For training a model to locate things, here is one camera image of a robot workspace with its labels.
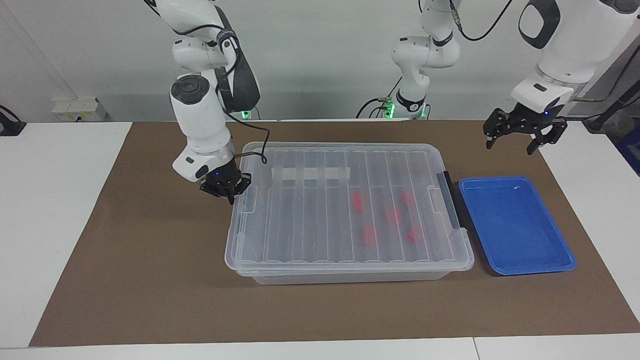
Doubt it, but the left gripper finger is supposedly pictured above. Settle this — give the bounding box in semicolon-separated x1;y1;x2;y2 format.
525;117;569;156
482;107;522;150

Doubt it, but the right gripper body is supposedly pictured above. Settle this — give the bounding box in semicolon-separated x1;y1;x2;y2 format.
202;164;243;192

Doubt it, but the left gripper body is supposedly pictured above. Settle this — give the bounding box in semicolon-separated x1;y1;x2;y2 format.
508;102;561;133

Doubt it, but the dark grey box latch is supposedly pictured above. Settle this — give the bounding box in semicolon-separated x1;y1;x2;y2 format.
436;170;469;232

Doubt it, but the clear plastic storage box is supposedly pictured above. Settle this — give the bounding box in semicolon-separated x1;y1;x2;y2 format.
224;142;475;286

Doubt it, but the black stand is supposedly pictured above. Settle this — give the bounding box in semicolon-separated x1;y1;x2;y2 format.
0;104;27;137
582;82;640;134

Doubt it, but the blue plastic tray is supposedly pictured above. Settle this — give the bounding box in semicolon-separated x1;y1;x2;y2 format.
458;175;577;276

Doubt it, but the black cable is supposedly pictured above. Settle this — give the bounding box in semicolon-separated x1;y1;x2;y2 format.
355;75;404;120
448;0;515;42
215;50;272;166

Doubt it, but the white wall socket box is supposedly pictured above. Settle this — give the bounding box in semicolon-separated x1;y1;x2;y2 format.
52;97;107;123

